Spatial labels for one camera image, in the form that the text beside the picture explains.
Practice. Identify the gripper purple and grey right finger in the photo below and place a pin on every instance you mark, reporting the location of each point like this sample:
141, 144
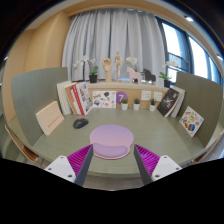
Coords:
153, 167

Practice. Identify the gripper purple and grey left finger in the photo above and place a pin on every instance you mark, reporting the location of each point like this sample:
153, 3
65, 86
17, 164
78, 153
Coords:
74, 167

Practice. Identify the pink purple mouse pad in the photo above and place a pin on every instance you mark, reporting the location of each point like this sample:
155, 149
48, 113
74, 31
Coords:
111, 141

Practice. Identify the black computer mouse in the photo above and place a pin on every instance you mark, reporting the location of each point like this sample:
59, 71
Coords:
79, 123

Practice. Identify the colourful illustrated card right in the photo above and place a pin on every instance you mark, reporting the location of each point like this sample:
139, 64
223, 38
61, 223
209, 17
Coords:
191, 121

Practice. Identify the small potted plant right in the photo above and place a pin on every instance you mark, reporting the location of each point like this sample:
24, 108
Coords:
152, 106

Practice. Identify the small potted plant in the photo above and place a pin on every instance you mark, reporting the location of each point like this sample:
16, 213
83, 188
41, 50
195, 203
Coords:
152, 106
124, 104
136, 104

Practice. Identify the small potted plant middle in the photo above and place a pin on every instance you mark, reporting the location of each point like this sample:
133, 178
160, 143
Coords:
136, 104

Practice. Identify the red white leaning book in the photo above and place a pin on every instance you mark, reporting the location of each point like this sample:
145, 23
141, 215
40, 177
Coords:
76, 101

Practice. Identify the small potted plant left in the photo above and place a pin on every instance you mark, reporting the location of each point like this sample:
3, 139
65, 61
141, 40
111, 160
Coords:
124, 104

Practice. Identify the black leaning book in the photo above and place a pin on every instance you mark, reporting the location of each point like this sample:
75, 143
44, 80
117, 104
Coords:
168, 102

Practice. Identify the wooden shelf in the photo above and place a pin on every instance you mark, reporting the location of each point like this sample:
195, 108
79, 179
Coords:
132, 90

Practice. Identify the white card with drawing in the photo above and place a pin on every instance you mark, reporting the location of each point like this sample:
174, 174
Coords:
146, 95

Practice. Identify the white illustrated picture card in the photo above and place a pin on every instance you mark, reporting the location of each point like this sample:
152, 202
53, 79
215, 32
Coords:
104, 99

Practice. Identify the illustrated magazine front left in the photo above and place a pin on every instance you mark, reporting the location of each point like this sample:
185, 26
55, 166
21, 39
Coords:
84, 97

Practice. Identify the purple round number sign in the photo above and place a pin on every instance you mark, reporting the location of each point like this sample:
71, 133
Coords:
120, 95

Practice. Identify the brown leaning book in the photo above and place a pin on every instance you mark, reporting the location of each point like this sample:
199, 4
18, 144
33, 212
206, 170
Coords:
70, 99

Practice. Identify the white book behind black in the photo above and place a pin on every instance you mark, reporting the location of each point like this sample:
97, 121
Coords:
179, 101

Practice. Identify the green left partition panel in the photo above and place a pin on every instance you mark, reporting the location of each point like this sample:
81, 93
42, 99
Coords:
32, 91

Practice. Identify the green partition panel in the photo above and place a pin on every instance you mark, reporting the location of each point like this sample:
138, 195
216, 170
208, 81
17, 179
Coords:
32, 91
203, 96

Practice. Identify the green right partition panel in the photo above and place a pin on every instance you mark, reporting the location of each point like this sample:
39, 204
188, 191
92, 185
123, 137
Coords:
203, 96

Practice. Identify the white orchid black pot right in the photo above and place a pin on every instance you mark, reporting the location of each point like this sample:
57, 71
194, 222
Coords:
166, 77

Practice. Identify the white orchid black pot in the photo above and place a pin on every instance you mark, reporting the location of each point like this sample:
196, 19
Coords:
166, 77
93, 68

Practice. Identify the black horse figure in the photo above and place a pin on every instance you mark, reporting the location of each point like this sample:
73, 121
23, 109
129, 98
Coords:
149, 76

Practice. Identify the white orchid black pot left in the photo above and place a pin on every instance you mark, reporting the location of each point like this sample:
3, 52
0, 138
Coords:
93, 68

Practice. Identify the pink horse figure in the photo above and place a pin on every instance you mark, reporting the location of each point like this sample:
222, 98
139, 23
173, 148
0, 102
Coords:
134, 76

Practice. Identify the white orchid middle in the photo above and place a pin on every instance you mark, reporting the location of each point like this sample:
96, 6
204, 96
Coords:
133, 61

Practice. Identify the wooden hand model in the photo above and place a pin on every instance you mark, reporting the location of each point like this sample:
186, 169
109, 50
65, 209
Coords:
107, 66

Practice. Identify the wooden mannequin figure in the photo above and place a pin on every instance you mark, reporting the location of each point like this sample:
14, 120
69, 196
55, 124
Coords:
118, 61

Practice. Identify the grey curtain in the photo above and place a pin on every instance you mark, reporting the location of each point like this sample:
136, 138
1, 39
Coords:
103, 32

